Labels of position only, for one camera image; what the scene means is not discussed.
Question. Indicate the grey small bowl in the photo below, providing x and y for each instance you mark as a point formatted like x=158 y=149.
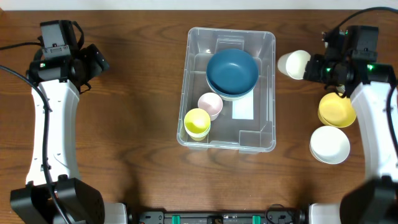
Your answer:
x=341 y=89

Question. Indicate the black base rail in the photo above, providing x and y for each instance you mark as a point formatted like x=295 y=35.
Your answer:
x=273 y=215

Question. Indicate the yellow cup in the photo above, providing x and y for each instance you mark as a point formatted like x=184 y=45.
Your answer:
x=197 y=120
x=197 y=138

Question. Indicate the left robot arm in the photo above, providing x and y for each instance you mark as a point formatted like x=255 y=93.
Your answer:
x=59 y=73

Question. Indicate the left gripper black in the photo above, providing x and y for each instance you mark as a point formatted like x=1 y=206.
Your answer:
x=94 y=58

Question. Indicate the pink cup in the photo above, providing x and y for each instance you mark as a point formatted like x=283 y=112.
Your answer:
x=211 y=103

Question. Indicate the white small bowl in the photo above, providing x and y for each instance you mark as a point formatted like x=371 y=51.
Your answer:
x=329 y=145

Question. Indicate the cream large bowl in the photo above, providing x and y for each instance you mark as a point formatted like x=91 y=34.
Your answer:
x=231 y=98

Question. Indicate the light blue cup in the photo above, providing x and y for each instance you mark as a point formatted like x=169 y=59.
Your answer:
x=201 y=132

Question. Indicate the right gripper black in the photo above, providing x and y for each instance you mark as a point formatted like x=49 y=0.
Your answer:
x=314 y=70

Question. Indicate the cream cup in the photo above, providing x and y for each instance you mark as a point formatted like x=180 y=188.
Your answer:
x=293 y=64

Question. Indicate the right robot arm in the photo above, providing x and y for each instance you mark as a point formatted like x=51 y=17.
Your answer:
x=351 y=60

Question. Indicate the blue bowl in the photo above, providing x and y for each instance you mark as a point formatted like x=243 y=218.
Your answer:
x=209 y=84
x=232 y=71

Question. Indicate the white label in container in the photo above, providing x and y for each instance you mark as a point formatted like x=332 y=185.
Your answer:
x=244 y=108

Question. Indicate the clear plastic storage container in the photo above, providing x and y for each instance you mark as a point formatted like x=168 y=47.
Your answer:
x=250 y=136

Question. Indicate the yellow small bowl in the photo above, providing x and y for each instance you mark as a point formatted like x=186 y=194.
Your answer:
x=333 y=110

